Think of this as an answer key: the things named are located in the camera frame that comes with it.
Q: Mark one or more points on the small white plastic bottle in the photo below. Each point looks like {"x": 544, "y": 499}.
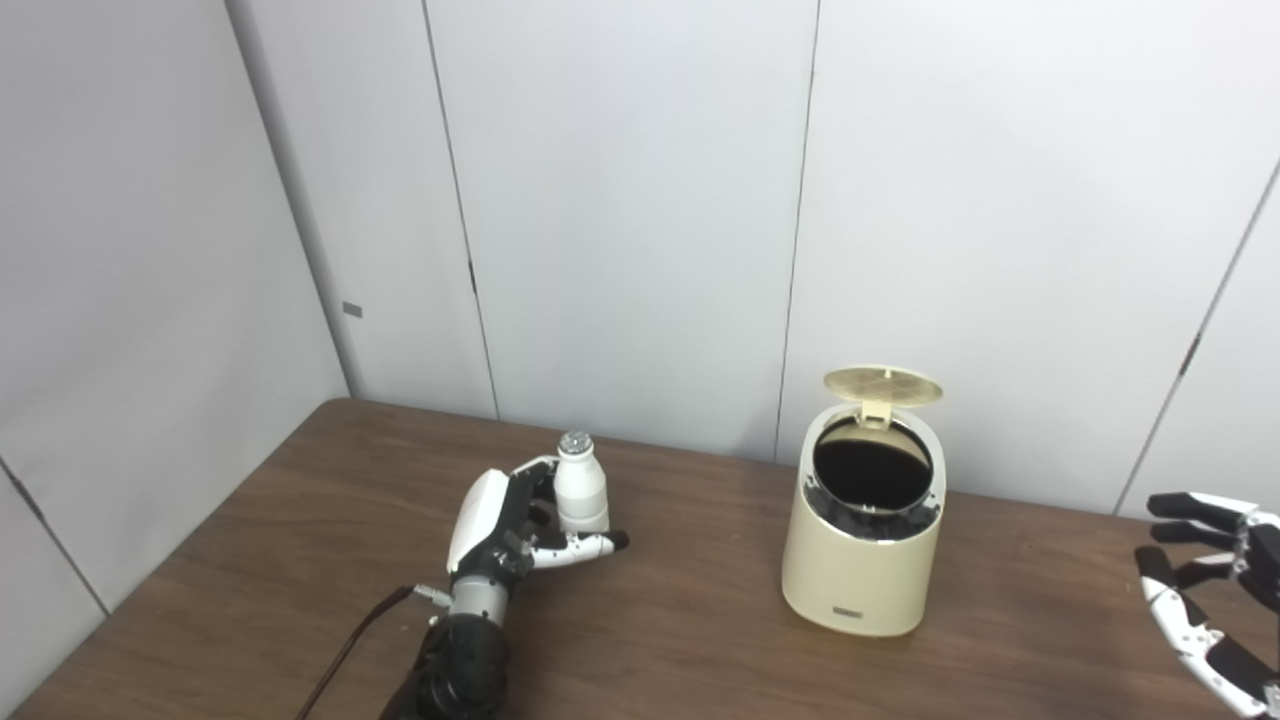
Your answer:
{"x": 582, "y": 495}

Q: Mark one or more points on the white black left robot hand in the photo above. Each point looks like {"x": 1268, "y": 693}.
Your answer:
{"x": 478, "y": 515}

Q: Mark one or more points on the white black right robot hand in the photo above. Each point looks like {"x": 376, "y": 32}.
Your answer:
{"x": 1260, "y": 560}

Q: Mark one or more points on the cream-colored desktop bin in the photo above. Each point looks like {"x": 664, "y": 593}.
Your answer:
{"x": 860, "y": 575}

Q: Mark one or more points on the round cream bin lid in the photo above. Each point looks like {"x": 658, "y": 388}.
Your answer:
{"x": 882, "y": 385}

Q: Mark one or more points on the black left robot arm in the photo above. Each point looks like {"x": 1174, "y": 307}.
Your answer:
{"x": 465, "y": 665}

